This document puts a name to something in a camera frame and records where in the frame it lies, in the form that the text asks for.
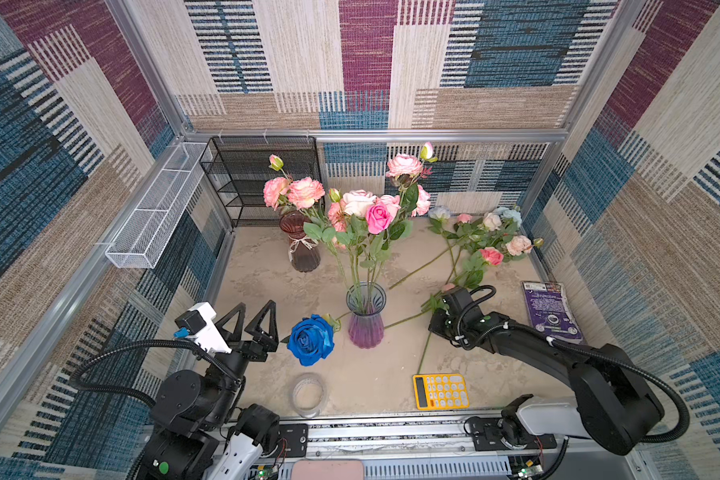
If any pink rose stem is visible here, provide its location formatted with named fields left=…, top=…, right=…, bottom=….
left=327, top=188, right=359, bottom=288
left=263, top=154, right=345, bottom=285
left=376, top=142, right=437, bottom=220

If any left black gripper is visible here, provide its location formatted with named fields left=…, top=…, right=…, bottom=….
left=202, top=302, right=275, bottom=429

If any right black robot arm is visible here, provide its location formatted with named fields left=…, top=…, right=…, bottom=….
left=424, top=285, right=690, bottom=456

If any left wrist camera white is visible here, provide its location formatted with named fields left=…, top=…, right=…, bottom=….
left=174, top=302, right=232, bottom=354

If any yellow calculator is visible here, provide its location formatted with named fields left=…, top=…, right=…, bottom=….
left=412, top=373, right=471, bottom=411

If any blue rose stem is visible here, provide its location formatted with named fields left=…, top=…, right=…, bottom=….
left=280, top=314, right=343, bottom=367

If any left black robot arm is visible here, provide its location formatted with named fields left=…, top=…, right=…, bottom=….
left=70, top=301, right=287, bottom=479

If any black wire shelf rack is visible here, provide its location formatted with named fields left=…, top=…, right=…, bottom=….
left=199, top=136, right=322, bottom=227

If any purple blue glass vase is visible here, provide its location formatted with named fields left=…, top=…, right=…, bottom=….
left=346, top=281, right=387, bottom=349

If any clear tape roll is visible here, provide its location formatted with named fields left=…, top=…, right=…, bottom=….
left=289, top=373, right=327, bottom=419

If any purple packet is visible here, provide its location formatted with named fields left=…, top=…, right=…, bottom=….
left=522, top=281, right=584, bottom=344

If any magenta rose stem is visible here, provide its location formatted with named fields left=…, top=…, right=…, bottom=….
left=359, top=198, right=413, bottom=284

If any dark red glass vase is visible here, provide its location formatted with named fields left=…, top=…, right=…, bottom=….
left=279, top=211, right=321, bottom=273

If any white mesh wall basket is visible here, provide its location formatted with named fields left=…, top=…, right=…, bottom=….
left=106, top=142, right=205, bottom=269

